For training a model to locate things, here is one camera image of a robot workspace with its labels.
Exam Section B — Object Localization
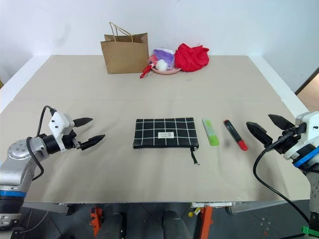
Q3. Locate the green plastic part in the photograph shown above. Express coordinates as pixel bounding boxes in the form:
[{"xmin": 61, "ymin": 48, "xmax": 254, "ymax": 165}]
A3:
[{"xmin": 301, "ymin": 225, "xmax": 319, "ymax": 237}]

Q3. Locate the red black marker pen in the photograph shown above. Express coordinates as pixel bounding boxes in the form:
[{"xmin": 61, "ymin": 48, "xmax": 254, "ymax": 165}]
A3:
[{"xmin": 223, "ymin": 119, "xmax": 249, "ymax": 151}]

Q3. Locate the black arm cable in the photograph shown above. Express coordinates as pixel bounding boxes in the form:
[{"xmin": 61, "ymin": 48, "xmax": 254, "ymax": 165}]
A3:
[
  {"xmin": 25, "ymin": 105, "xmax": 57, "ymax": 182},
  {"xmin": 252, "ymin": 131, "xmax": 311, "ymax": 225}
]

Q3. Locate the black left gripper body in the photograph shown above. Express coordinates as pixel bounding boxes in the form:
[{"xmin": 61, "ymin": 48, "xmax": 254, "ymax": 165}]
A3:
[{"xmin": 62, "ymin": 129, "xmax": 83, "ymax": 150}]

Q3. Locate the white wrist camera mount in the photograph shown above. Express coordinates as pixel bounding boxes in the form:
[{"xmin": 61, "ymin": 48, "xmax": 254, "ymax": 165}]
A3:
[
  {"xmin": 283, "ymin": 111, "xmax": 319, "ymax": 160},
  {"xmin": 48, "ymin": 112, "xmax": 76, "ymax": 153}
]

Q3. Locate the brown wooden board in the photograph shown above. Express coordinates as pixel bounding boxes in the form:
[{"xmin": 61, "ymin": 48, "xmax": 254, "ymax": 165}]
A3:
[{"xmin": 295, "ymin": 66, "xmax": 319, "ymax": 113}]

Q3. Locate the white pompom ball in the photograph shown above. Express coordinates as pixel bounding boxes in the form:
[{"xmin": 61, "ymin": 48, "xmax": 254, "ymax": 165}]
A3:
[{"xmin": 156, "ymin": 59, "xmax": 169, "ymax": 72}]

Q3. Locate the orange clamp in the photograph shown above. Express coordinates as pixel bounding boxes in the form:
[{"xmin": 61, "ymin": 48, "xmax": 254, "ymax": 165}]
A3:
[
  {"xmin": 198, "ymin": 205, "xmax": 214, "ymax": 239},
  {"xmin": 89, "ymin": 206, "xmax": 104, "ymax": 238}
]

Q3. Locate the green highlighter pen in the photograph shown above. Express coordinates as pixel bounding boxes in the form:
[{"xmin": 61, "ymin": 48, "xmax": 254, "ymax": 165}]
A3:
[{"xmin": 201, "ymin": 119, "xmax": 220, "ymax": 147}]

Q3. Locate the red cloth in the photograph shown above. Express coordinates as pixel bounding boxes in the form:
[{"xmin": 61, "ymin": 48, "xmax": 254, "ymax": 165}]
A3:
[{"xmin": 174, "ymin": 43, "xmax": 210, "ymax": 73}]

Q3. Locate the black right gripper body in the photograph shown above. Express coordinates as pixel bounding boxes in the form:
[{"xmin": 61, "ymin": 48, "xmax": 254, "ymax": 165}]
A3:
[{"xmin": 270, "ymin": 122, "xmax": 308, "ymax": 155}]

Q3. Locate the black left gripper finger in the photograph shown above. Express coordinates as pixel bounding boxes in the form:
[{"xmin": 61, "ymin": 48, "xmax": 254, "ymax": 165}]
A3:
[
  {"xmin": 73, "ymin": 117, "xmax": 94, "ymax": 127},
  {"xmin": 80, "ymin": 134, "xmax": 106, "ymax": 151}
]

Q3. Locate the grey table frame bar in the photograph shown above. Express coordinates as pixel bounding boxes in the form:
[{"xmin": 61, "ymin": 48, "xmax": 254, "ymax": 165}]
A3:
[{"xmin": 225, "ymin": 200, "xmax": 310, "ymax": 215}]

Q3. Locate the red strap pouch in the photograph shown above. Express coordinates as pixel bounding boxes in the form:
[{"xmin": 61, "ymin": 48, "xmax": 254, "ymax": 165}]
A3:
[{"xmin": 139, "ymin": 55, "xmax": 160, "ymax": 80}]

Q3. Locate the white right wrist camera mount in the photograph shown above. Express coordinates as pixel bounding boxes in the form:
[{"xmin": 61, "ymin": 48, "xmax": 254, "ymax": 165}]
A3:
[{"xmin": 283, "ymin": 111, "xmax": 319, "ymax": 160}]

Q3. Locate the pink plate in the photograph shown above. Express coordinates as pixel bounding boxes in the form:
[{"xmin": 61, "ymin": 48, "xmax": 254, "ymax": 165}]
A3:
[{"xmin": 149, "ymin": 65, "xmax": 182, "ymax": 76}]

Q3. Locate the purple white pouch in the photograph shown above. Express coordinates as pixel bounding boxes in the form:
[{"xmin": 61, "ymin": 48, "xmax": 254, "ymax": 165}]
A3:
[{"xmin": 152, "ymin": 47, "xmax": 175, "ymax": 71}]

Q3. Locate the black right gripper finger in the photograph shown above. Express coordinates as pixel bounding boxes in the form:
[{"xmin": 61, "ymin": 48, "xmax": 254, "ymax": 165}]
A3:
[
  {"xmin": 267, "ymin": 114, "xmax": 296, "ymax": 131},
  {"xmin": 246, "ymin": 121, "xmax": 273, "ymax": 146}
]

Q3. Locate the black grid pencil pouch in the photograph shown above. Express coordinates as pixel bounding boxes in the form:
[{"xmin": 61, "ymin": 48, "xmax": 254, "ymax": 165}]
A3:
[{"xmin": 132, "ymin": 117, "xmax": 201, "ymax": 166}]

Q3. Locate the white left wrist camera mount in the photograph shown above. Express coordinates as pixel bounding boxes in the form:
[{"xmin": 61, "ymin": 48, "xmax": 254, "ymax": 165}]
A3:
[{"xmin": 48, "ymin": 112, "xmax": 76, "ymax": 153}]

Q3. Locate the brown paper bag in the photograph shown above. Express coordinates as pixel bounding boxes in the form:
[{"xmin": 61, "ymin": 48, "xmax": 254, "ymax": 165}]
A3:
[{"xmin": 100, "ymin": 21, "xmax": 150, "ymax": 75}]

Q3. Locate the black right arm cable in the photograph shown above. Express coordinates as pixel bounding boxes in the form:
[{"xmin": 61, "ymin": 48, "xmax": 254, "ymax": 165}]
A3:
[{"xmin": 252, "ymin": 131, "xmax": 311, "ymax": 225}]

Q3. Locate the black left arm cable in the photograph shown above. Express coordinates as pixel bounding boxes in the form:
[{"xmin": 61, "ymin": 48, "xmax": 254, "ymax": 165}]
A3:
[{"xmin": 25, "ymin": 105, "xmax": 57, "ymax": 182}]

